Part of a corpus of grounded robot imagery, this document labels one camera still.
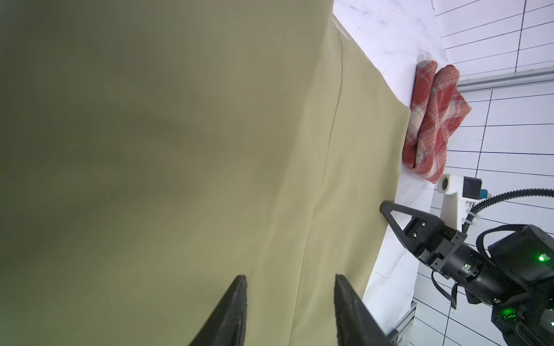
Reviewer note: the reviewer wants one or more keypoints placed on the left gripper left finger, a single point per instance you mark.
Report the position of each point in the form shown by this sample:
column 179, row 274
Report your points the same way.
column 226, row 326

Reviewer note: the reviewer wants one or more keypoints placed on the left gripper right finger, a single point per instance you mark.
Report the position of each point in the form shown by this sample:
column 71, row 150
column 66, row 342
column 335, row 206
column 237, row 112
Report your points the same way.
column 354, row 324

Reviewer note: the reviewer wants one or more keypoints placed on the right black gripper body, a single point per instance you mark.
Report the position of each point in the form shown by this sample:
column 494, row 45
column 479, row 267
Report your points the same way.
column 446, row 252

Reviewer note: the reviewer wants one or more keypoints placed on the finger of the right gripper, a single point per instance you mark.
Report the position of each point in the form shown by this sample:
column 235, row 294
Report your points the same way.
column 414, row 228

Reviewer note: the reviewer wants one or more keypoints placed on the red plaid skirt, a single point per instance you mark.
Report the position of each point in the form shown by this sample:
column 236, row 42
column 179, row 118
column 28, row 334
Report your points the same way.
column 437, row 111

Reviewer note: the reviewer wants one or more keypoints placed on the olive green skirt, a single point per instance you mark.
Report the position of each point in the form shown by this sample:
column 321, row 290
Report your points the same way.
column 152, row 151

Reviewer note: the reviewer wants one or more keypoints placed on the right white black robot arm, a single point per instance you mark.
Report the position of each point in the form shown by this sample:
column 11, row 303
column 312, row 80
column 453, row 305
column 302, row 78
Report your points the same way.
column 510, row 268

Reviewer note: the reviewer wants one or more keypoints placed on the aluminium mounting rail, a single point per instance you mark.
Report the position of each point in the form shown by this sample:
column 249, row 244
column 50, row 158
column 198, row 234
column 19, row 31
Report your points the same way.
column 400, row 334

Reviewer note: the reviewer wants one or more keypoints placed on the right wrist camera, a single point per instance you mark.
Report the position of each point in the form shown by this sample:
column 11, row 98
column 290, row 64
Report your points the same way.
column 459, row 195

